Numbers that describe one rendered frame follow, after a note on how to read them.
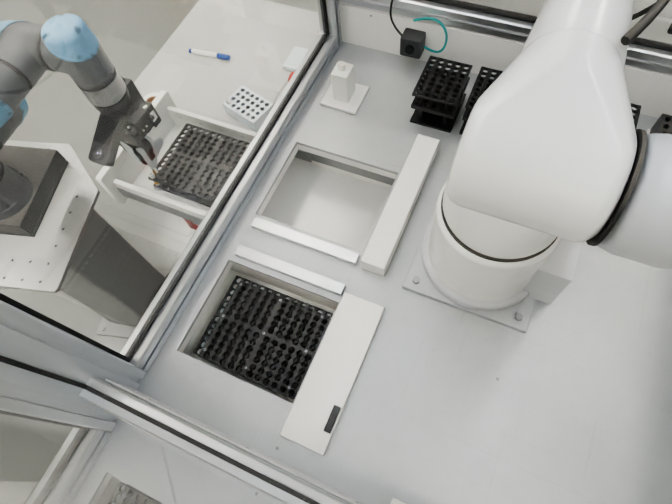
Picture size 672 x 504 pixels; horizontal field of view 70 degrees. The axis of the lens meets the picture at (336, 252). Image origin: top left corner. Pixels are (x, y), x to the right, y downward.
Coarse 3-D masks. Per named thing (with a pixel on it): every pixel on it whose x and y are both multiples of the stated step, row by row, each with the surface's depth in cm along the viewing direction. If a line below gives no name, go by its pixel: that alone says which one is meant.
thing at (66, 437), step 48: (0, 384) 38; (48, 384) 53; (0, 432) 24; (48, 432) 29; (96, 432) 37; (144, 432) 52; (0, 480) 18; (48, 480) 20; (96, 480) 24; (144, 480) 29; (192, 480) 37; (240, 480) 50
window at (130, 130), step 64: (0, 0) 45; (64, 0) 51; (128, 0) 58; (192, 0) 69; (256, 0) 83; (320, 0) 106; (0, 64) 47; (64, 64) 53; (128, 64) 62; (192, 64) 73; (256, 64) 90; (0, 128) 49; (64, 128) 56; (128, 128) 65; (192, 128) 79; (256, 128) 98; (0, 192) 51; (64, 192) 59; (128, 192) 70; (192, 192) 85; (0, 256) 54; (64, 256) 62; (128, 256) 74; (64, 320) 66; (128, 320) 80
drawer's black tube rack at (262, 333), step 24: (240, 288) 98; (264, 288) 98; (240, 312) 99; (264, 312) 95; (288, 312) 95; (312, 312) 95; (216, 336) 98; (240, 336) 94; (264, 336) 93; (288, 336) 96; (312, 336) 92; (216, 360) 92; (240, 360) 92; (264, 360) 91; (288, 360) 91; (264, 384) 89; (288, 384) 89
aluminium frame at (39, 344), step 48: (336, 0) 109; (384, 0) 106; (432, 0) 103; (336, 48) 118; (240, 192) 98; (192, 288) 92; (0, 336) 55; (48, 336) 62; (144, 336) 85; (96, 384) 72; (192, 432) 68; (288, 480) 64
